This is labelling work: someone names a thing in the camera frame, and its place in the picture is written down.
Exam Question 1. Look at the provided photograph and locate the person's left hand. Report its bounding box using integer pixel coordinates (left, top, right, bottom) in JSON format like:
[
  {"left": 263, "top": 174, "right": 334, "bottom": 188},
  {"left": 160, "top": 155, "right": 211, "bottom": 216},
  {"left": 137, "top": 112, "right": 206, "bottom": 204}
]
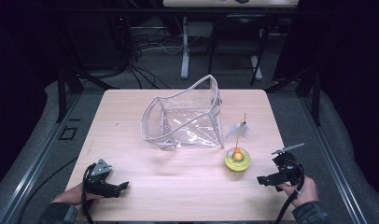
[{"left": 51, "top": 182, "right": 101, "bottom": 207}]

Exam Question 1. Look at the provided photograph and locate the clear plastic zipper bag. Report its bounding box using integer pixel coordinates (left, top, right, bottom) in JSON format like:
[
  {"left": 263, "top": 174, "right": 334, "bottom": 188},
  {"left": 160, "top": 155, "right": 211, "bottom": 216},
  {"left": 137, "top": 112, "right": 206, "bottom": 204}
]
[{"left": 140, "top": 74, "right": 226, "bottom": 150}]

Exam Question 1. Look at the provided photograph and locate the right hand-held gripper cable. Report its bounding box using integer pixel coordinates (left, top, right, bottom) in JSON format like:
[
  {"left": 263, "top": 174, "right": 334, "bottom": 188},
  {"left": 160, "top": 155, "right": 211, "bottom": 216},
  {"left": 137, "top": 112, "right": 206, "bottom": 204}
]
[{"left": 272, "top": 159, "right": 306, "bottom": 224}]

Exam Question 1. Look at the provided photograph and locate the left hand-held gripper cable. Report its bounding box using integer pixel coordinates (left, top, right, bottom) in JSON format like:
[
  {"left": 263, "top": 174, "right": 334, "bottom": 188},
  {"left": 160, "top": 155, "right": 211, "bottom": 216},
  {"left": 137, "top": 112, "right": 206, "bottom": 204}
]
[{"left": 80, "top": 163, "right": 97, "bottom": 224}]

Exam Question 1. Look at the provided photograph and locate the bundle of floor cables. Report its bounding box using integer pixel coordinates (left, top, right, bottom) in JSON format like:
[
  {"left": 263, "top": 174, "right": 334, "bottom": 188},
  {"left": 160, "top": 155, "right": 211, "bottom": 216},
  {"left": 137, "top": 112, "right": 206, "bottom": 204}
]
[{"left": 124, "top": 25, "right": 186, "bottom": 91}]

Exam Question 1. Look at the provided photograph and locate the black metal stand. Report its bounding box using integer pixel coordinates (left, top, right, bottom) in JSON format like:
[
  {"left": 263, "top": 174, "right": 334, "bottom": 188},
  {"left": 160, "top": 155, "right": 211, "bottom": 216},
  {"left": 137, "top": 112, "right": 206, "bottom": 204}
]
[
  {"left": 54, "top": 61, "right": 120, "bottom": 124},
  {"left": 264, "top": 65, "right": 323, "bottom": 127}
]

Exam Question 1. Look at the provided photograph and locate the hand-held gripper cable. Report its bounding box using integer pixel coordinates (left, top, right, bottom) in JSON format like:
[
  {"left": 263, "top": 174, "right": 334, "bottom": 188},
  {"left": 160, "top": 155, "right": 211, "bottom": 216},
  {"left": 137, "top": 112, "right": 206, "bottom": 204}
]
[
  {"left": 272, "top": 159, "right": 306, "bottom": 224},
  {"left": 80, "top": 163, "right": 97, "bottom": 224}
]

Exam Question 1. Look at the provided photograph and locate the black floor cable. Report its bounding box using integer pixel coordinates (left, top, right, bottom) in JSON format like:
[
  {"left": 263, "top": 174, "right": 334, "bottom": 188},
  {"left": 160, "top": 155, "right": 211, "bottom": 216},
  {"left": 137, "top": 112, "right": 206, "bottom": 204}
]
[{"left": 17, "top": 155, "right": 80, "bottom": 224}]

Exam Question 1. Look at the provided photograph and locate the yellow feather wand toy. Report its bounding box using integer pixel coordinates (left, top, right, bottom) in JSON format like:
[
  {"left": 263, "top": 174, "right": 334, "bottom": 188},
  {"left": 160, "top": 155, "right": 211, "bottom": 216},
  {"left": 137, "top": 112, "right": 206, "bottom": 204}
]
[{"left": 224, "top": 112, "right": 252, "bottom": 173}]

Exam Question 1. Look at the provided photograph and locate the white desk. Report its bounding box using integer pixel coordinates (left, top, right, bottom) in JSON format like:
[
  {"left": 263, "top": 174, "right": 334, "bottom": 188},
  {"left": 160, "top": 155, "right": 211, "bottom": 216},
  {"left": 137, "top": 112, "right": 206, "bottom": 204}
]
[{"left": 162, "top": 0, "right": 300, "bottom": 81}]

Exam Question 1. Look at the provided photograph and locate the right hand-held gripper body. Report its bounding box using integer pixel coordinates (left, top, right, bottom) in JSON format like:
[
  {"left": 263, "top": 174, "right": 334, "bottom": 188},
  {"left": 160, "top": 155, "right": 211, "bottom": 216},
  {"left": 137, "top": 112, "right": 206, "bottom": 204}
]
[{"left": 270, "top": 142, "right": 305, "bottom": 192}]

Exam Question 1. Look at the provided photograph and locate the black chair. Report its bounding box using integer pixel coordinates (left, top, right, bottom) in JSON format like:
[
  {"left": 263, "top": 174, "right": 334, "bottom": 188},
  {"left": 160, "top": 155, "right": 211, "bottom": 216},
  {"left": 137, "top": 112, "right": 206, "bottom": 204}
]
[{"left": 207, "top": 12, "right": 274, "bottom": 87}]

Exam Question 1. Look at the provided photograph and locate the person's right hand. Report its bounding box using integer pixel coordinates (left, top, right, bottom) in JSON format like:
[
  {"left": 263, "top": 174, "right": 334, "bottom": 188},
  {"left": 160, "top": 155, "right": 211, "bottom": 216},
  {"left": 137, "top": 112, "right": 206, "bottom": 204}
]
[{"left": 276, "top": 175, "right": 320, "bottom": 208}]

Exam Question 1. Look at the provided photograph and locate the aluminium rail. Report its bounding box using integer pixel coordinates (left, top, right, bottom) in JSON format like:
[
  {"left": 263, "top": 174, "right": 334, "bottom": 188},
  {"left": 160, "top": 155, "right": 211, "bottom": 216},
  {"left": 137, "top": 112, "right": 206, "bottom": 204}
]
[
  {"left": 299, "top": 92, "right": 370, "bottom": 224},
  {"left": 0, "top": 92, "right": 83, "bottom": 224}
]

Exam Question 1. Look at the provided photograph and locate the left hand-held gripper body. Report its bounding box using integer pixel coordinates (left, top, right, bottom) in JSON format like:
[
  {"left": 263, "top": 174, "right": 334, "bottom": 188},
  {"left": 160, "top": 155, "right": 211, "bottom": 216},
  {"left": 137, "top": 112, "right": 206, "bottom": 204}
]
[{"left": 83, "top": 158, "right": 120, "bottom": 199}]

